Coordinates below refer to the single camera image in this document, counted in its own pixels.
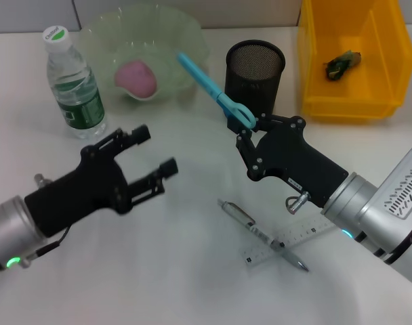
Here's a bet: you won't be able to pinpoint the clear water bottle green label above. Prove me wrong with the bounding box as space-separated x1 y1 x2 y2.
42 24 110 141

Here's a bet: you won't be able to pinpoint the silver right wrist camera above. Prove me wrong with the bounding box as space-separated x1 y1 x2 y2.
356 146 412 252

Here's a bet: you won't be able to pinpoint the green translucent fruit bowl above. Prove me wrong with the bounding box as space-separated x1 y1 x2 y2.
77 3 211 104

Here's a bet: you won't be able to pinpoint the blue scissors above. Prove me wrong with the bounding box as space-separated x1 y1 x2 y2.
176 51 258 131

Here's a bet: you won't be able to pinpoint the yellow plastic bin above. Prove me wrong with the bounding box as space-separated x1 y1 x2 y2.
296 0 412 124

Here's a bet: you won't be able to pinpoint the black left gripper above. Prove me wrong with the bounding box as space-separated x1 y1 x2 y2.
23 124 180 238

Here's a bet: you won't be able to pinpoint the silver ballpoint pen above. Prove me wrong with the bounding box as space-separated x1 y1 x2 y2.
216 198 310 273

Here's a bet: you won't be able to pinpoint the transparent plastic ruler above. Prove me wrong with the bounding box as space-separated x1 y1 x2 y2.
239 216 333 269

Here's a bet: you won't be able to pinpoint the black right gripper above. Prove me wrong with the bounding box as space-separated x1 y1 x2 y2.
226 113 350 208

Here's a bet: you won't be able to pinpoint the arm connector cable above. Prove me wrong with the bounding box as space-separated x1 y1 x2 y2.
20 173 72 269
285 190 310 215

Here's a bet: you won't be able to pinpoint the left arm connector cable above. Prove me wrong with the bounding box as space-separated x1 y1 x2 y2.
20 173 72 269

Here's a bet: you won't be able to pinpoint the green silver plastic wrapper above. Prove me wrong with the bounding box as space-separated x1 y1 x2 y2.
323 49 363 83

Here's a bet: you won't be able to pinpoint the right arm connector cable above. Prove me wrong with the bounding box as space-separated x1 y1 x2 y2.
285 190 310 215

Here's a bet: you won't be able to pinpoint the black mesh pen holder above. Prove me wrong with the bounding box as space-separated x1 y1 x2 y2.
224 39 287 120

